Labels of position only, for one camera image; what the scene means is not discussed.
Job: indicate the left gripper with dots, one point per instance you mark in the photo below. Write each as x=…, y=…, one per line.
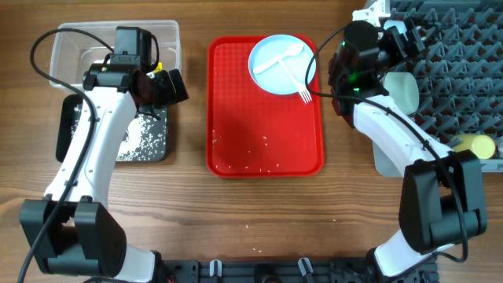
x=168, y=96

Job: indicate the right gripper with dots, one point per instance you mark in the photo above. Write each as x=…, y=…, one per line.
x=398, y=53

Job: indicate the yellow snack wrapper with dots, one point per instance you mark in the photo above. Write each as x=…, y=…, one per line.
x=158, y=68

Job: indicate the mint green bowl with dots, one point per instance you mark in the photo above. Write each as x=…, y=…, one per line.
x=403, y=88

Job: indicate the white rice pile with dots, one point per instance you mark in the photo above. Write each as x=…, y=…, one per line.
x=145, y=139

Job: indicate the light blue plate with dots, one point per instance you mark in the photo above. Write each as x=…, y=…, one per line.
x=268, y=74

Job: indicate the yellow plastic cup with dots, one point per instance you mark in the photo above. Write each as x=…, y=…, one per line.
x=480, y=144

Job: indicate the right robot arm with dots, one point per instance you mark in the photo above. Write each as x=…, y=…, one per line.
x=442, y=202

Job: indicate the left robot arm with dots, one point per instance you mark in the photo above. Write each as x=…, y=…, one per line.
x=70, y=230

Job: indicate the grey dishwasher rack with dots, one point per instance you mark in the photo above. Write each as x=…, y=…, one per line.
x=460, y=73

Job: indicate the black plastic tray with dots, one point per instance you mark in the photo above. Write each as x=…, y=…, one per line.
x=70, y=113

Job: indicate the clear plastic bin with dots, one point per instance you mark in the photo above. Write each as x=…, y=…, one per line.
x=74, y=53

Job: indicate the white plastic spoon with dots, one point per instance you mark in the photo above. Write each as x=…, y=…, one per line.
x=277, y=59

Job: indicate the white plastic fork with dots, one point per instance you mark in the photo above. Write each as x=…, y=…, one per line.
x=301, y=89

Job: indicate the red serving tray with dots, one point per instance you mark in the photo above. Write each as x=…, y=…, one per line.
x=252, y=133

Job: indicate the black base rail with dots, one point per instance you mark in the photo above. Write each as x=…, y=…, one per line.
x=350, y=270

